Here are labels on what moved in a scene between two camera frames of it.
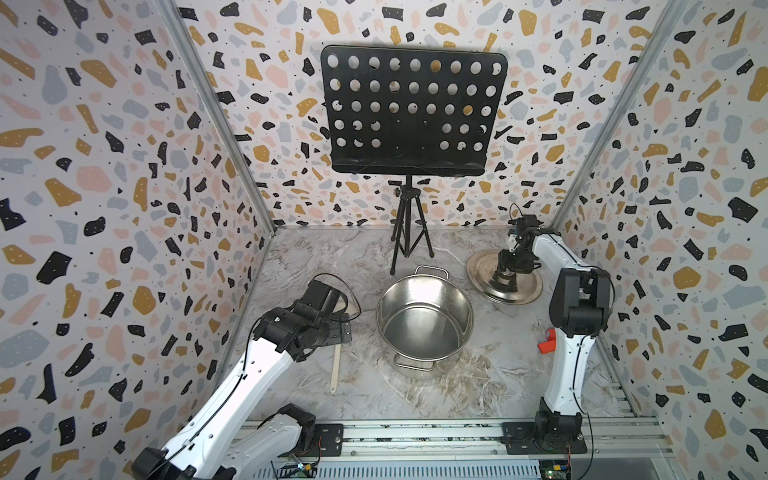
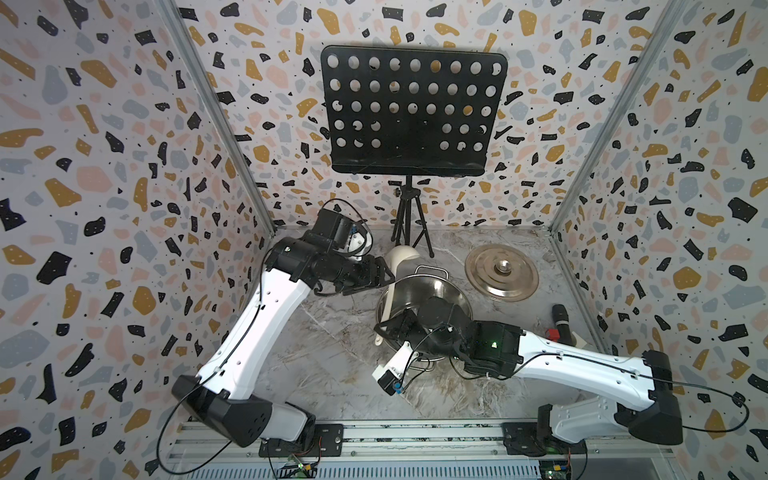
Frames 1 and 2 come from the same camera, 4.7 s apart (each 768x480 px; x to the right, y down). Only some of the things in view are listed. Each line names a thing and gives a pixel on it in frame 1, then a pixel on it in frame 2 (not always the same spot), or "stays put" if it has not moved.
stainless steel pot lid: x=503 y=287 stays put
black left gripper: x=338 y=335 to x=379 y=279
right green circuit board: x=553 y=469 stays put
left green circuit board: x=297 y=471 stays put
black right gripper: x=504 y=263 to x=401 y=332
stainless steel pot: x=423 y=317 stays put
